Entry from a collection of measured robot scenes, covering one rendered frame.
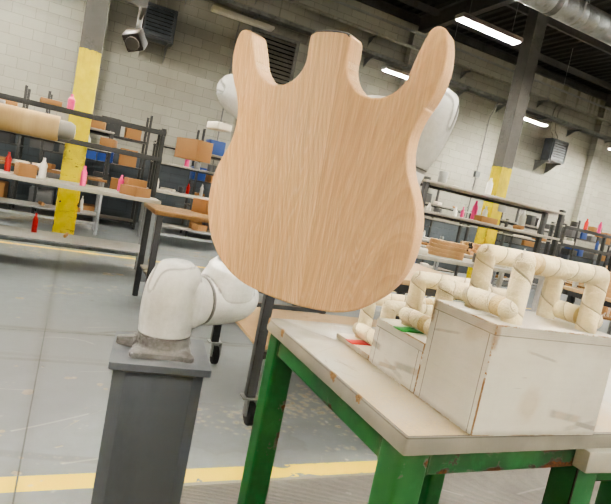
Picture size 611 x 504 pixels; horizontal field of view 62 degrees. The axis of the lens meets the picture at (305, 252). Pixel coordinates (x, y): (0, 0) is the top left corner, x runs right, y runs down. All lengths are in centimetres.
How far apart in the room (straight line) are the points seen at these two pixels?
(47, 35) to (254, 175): 1124
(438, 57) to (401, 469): 57
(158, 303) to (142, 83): 1055
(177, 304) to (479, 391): 93
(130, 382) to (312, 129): 97
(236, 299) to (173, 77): 1058
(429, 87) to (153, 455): 126
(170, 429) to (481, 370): 100
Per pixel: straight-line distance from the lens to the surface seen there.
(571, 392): 96
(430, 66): 72
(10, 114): 74
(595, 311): 96
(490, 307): 84
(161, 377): 151
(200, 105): 1207
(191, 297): 151
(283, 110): 79
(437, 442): 81
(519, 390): 87
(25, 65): 1189
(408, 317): 100
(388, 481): 83
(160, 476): 165
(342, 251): 74
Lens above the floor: 122
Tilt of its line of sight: 6 degrees down
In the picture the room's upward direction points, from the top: 11 degrees clockwise
